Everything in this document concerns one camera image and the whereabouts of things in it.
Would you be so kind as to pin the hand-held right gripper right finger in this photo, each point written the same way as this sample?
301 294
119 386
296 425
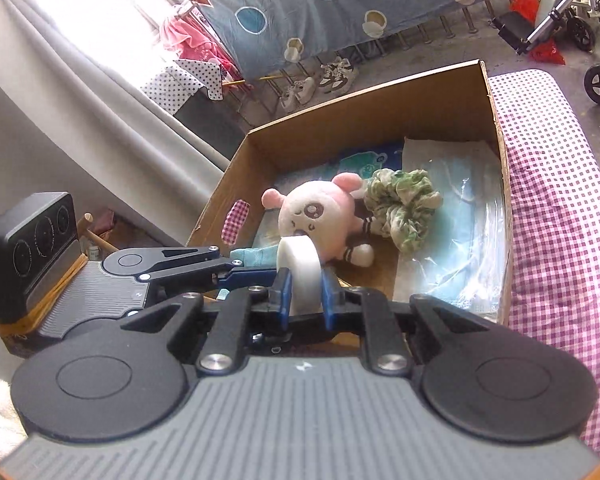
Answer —
331 300

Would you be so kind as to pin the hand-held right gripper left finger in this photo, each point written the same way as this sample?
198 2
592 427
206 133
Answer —
281 300

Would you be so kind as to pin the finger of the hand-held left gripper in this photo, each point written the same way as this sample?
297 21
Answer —
252 276

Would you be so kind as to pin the teal knitted towel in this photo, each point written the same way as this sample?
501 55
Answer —
255 256

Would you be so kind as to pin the pink white plush toy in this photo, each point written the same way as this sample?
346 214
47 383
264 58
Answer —
325 210

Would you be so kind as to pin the green scrunchie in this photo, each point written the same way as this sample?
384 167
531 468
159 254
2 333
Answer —
404 205

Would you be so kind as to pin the blue face mask packet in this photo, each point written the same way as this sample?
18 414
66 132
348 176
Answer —
459 220

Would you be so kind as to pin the brown cardboard box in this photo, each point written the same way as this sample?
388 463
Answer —
355 120

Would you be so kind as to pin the white fluffy cloth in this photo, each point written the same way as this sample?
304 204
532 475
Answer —
0 415

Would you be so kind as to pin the pale grey curtain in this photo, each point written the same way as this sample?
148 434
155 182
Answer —
80 85

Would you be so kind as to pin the white shoe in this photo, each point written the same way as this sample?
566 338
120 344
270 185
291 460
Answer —
306 89
289 99

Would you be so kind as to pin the white polka-dot cloth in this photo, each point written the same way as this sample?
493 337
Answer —
180 82

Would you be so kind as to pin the grey white sneaker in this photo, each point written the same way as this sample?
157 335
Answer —
330 80
347 70

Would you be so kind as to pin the pink hanging clothes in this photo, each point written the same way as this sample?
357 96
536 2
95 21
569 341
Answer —
195 42

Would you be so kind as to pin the blue circle-print bedsheet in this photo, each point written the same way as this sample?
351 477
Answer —
355 10

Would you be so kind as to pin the small red plastic bag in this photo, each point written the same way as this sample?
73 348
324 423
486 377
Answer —
547 52

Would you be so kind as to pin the silver wheelchair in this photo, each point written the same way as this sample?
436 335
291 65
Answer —
579 0

